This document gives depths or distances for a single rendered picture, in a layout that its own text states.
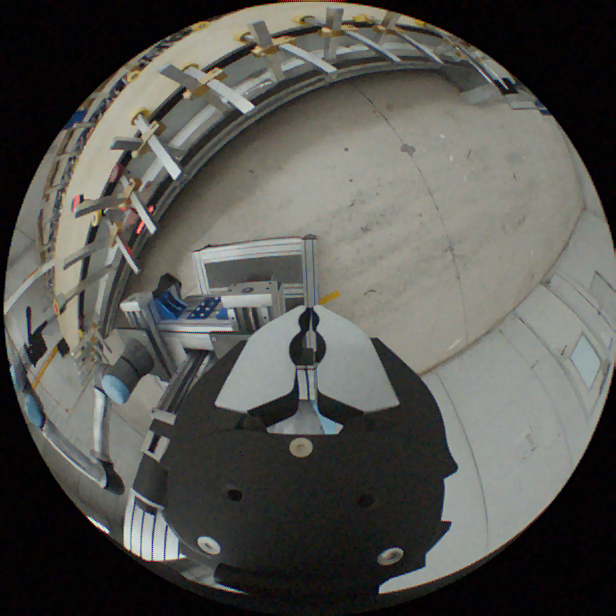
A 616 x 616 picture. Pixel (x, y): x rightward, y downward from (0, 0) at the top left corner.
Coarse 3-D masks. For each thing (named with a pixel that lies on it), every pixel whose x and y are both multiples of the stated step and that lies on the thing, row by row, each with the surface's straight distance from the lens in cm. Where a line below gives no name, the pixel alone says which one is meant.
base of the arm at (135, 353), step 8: (128, 344) 82; (136, 344) 80; (128, 352) 80; (136, 352) 80; (144, 352) 79; (128, 360) 78; (136, 360) 79; (144, 360) 79; (152, 360) 82; (136, 368) 78; (144, 368) 80; (152, 368) 84
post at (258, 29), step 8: (248, 24) 70; (256, 24) 69; (264, 24) 71; (256, 32) 71; (264, 32) 72; (256, 40) 76; (264, 40) 75; (264, 56) 82; (272, 56) 82; (272, 64) 85; (272, 72) 90; (280, 72) 92
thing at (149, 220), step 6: (126, 174) 101; (126, 180) 97; (126, 186) 96; (132, 192) 91; (138, 192) 92; (132, 198) 91; (138, 198) 89; (138, 204) 87; (144, 204) 87; (138, 210) 87; (144, 210) 84; (144, 216) 84; (150, 216) 83; (144, 222) 84; (150, 222) 81; (156, 222) 82; (150, 228) 81; (156, 228) 80
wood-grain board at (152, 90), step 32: (224, 32) 125; (160, 64) 137; (128, 96) 137; (160, 96) 100; (96, 128) 162; (128, 128) 107; (96, 160) 130; (96, 192) 117; (64, 224) 183; (64, 256) 187; (64, 288) 211; (64, 320) 272
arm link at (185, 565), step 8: (152, 560) 31; (160, 560) 32; (168, 560) 33; (176, 560) 34; (184, 560) 35; (192, 560) 36; (168, 568) 29; (176, 568) 30; (184, 568) 32; (192, 568) 33; (200, 568) 34; (208, 568) 36; (184, 576) 29; (192, 576) 31; (200, 576) 32; (208, 576) 34; (208, 584) 32; (216, 584) 34
